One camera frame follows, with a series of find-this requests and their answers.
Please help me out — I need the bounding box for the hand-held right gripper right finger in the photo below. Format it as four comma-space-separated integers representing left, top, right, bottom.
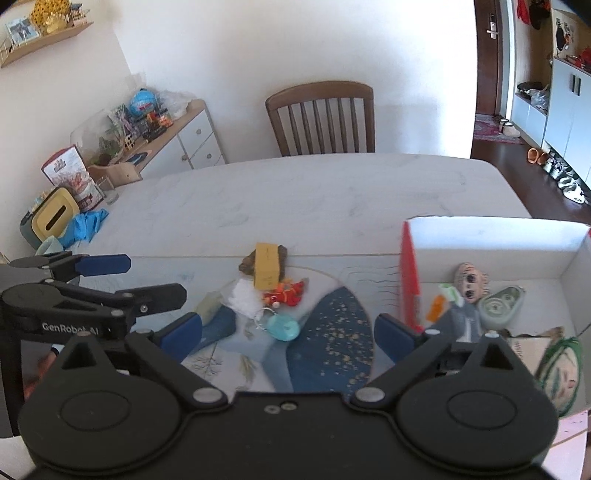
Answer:
352, 313, 536, 409

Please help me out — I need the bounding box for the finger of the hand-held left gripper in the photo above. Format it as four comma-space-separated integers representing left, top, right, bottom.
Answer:
9, 253, 132, 283
111, 283, 188, 325

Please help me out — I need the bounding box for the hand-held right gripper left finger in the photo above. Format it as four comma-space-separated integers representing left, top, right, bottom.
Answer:
51, 312, 231, 408

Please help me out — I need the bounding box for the small beige packet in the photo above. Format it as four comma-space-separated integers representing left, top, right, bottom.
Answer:
195, 292, 223, 322

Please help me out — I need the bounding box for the white plastic packet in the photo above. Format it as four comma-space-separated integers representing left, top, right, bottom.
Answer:
222, 279, 264, 319

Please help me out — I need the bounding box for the brown bead bracelet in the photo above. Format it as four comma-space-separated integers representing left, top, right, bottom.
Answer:
239, 244, 288, 276

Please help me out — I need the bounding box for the cartoon face toy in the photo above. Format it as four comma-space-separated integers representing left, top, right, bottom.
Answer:
455, 262, 491, 304

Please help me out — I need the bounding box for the round blue keychain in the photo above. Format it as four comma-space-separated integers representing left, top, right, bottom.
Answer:
253, 308, 301, 343

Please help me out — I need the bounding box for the small yellow box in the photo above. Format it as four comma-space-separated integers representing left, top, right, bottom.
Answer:
253, 242, 281, 289

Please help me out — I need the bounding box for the small red charm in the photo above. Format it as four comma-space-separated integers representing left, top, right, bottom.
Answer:
262, 278, 309, 308

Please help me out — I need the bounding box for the green white correction tape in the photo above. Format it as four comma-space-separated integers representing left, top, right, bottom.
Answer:
478, 286, 526, 331

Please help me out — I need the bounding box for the red cardboard shoebox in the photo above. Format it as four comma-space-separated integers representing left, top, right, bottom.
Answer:
399, 215, 591, 421

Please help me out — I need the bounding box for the white sachet with green tassel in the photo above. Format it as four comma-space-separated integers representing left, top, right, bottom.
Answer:
536, 336, 583, 417

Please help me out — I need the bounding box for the person's left hand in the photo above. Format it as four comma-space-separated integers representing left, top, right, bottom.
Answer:
23, 344, 64, 400

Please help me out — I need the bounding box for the blue rubber glove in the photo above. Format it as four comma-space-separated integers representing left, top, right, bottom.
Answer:
60, 209, 110, 248

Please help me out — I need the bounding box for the blue patterned placemat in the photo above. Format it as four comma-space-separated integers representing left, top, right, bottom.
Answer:
69, 253, 402, 396

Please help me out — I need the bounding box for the clear drinking glass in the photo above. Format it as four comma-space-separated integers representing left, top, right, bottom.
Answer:
96, 178, 120, 205

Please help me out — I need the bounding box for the yellow lid tissue box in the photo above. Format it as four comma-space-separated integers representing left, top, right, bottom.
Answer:
19, 187, 79, 250

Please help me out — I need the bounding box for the light wooden stand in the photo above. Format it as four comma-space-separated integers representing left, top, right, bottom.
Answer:
88, 161, 144, 188

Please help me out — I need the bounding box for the red printed box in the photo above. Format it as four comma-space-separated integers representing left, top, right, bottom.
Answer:
41, 144, 105, 212

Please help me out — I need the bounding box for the orange toy truck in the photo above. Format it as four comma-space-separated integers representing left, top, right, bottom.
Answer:
143, 113, 174, 140

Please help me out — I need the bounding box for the white sideboard with wooden top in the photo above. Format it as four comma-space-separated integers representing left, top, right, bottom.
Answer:
88, 99, 228, 186

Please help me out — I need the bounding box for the blue globe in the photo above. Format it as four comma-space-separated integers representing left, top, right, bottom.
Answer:
130, 90, 160, 116

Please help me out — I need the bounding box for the clear plastic bag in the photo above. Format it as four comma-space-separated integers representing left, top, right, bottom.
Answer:
159, 90, 193, 116

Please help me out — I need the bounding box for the patterned door rug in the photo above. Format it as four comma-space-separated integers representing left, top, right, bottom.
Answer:
473, 115, 525, 145

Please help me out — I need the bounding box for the row of white sneakers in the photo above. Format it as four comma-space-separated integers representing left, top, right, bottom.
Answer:
545, 157, 590, 204

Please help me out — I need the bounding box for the yellow flower decoration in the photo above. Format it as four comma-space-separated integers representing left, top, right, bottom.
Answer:
30, 0, 70, 33

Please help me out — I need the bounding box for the brown wooden chair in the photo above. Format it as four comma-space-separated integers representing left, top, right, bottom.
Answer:
265, 81, 376, 158

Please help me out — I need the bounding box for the white hall cabinet unit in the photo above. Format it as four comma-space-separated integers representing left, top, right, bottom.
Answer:
510, 0, 591, 185

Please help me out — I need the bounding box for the dark brown door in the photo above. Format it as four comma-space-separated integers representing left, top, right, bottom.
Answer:
475, 0, 503, 116

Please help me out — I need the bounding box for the black hanging bag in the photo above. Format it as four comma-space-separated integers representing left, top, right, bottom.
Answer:
529, 0, 553, 30

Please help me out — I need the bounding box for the wooden wall shelf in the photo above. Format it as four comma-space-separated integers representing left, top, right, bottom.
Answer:
0, 21, 94, 69

